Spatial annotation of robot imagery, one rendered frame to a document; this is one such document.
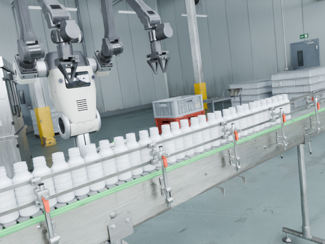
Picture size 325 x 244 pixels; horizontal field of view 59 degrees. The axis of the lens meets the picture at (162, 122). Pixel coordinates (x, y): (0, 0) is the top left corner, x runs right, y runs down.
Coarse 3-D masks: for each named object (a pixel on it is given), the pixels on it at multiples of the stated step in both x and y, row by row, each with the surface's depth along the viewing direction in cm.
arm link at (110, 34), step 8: (104, 0) 156; (104, 8) 158; (112, 8) 160; (104, 16) 160; (112, 16) 161; (104, 24) 162; (112, 24) 161; (104, 32) 164; (112, 32) 162; (104, 40) 162; (120, 40) 168; (104, 48) 164; (112, 48) 163
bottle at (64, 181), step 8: (56, 152) 98; (56, 160) 95; (64, 160) 97; (56, 168) 94; (64, 168) 95; (56, 176) 94; (64, 176) 95; (56, 184) 95; (64, 184) 95; (72, 184) 98; (56, 192) 96; (72, 192) 97; (64, 200) 95
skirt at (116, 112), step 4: (148, 104) 1596; (124, 108) 1501; (128, 108) 1514; (132, 108) 1529; (136, 108) 1547; (140, 108) 1562; (144, 108) 1578; (104, 112) 1430; (108, 112) 1442; (112, 112) 1456; (116, 112) 1470; (120, 112) 1486; (124, 112) 1500; (128, 112) 1512; (100, 116) 1415; (104, 116) 1429; (108, 116) 1442
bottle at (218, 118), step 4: (216, 112) 146; (220, 112) 146; (216, 116) 146; (220, 116) 146; (216, 120) 146; (220, 120) 145; (220, 128) 146; (220, 132) 146; (220, 136) 146; (220, 140) 147; (224, 140) 147
